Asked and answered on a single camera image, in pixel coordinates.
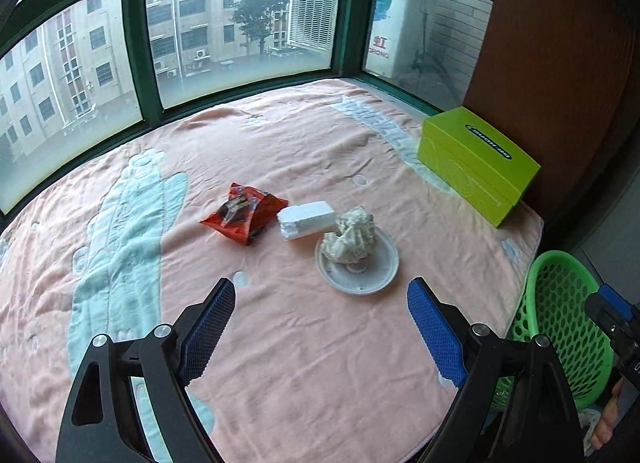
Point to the green plastic basket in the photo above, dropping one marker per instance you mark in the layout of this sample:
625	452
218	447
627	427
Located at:
560	303

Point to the white louvered panel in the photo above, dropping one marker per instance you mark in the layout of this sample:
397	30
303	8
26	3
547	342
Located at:
312	8

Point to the red snack packet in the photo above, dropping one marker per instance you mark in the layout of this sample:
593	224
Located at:
235	218

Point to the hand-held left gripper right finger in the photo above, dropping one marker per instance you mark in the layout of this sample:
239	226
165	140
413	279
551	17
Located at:
437	338

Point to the green window frame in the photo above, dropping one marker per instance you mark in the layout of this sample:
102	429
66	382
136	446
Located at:
135	43

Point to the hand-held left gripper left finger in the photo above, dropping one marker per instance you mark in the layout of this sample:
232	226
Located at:
210	333

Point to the white plastic lid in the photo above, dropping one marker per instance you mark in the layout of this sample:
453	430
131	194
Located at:
380	268

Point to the green cardboard box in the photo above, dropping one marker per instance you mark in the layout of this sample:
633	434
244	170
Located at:
475	163

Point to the beige apartment building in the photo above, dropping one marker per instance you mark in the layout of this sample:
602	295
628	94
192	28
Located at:
75	58

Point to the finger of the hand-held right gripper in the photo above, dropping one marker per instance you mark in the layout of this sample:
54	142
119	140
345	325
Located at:
617	303

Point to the pink printed blanket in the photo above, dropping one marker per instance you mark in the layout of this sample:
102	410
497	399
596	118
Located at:
300	143

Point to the white air conditioner unit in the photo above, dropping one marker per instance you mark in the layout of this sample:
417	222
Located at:
400	28

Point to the white foam block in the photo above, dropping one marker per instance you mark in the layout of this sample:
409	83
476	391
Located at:
305	218

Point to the white tissue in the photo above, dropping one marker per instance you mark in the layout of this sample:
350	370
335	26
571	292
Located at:
350	238

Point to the green tree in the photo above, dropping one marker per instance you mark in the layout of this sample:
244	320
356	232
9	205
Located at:
260	13

